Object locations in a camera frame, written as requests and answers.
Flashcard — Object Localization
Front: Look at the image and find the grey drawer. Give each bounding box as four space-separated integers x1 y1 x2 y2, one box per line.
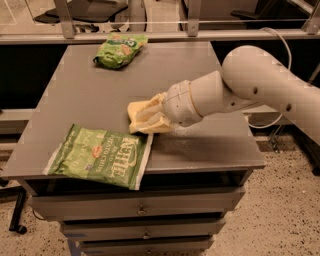
29 187 245 221
62 217 225 241
81 236 213 256

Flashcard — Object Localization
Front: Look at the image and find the green snack bag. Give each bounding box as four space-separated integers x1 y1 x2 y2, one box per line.
93 33 148 70

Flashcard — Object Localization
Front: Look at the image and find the black office chair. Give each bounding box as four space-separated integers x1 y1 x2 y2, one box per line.
33 0 129 34

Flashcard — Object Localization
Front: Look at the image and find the metal railing frame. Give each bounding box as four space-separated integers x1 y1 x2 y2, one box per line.
0 0 320 45

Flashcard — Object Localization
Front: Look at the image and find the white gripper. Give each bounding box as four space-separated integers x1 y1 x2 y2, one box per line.
136 80 203 134

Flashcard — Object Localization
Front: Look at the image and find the bottom grey drawer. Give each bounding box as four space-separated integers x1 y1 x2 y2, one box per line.
81 236 213 256

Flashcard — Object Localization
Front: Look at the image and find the white cable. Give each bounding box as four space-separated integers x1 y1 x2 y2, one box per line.
247 27 293 130

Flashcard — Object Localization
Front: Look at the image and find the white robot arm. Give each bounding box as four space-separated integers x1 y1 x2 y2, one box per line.
135 46 320 144

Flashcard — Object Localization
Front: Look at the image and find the black chair base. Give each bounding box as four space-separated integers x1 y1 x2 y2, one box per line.
0 178 27 235

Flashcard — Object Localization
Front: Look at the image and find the yellow sponge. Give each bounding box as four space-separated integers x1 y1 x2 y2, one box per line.
126 94 174 135

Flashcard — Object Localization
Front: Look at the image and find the top grey drawer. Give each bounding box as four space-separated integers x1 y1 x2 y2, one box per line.
29 187 245 221

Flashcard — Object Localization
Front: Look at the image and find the green Kettle jalapeno chip bag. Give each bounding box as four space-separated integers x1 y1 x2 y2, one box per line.
43 124 153 190

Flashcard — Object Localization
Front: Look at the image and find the middle grey drawer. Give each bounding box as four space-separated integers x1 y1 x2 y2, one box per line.
62 217 225 241

